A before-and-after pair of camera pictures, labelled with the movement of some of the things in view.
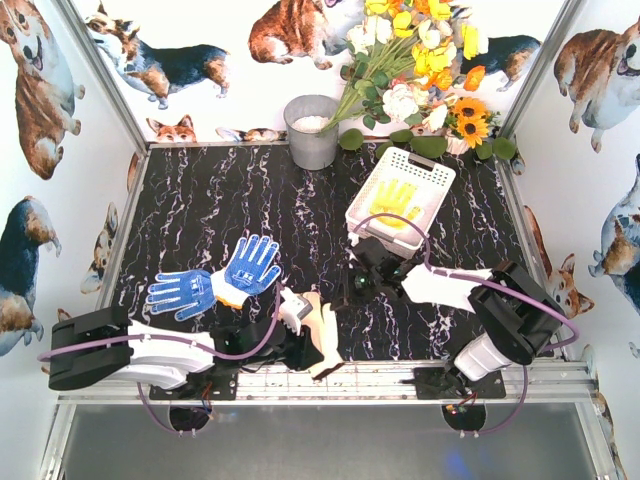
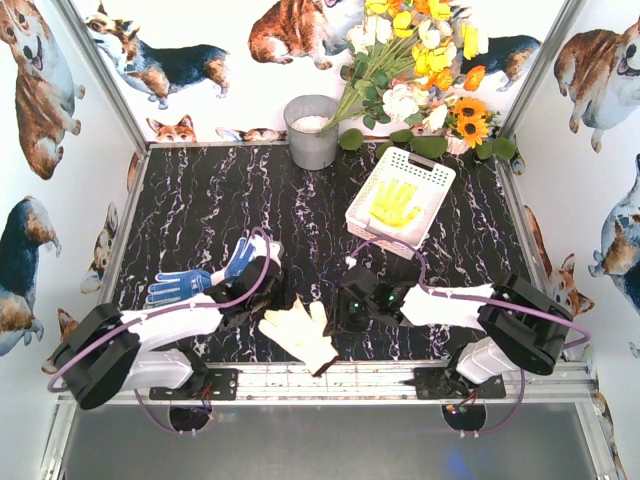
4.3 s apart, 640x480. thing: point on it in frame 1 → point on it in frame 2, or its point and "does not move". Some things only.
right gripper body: x=347 y=286 → x=345 y=310
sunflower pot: x=468 y=124 does not move
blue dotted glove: x=187 y=292 does not move
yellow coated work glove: x=393 y=196 does not move
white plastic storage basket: x=401 y=183 does not move
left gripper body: x=304 y=351 → x=270 y=282
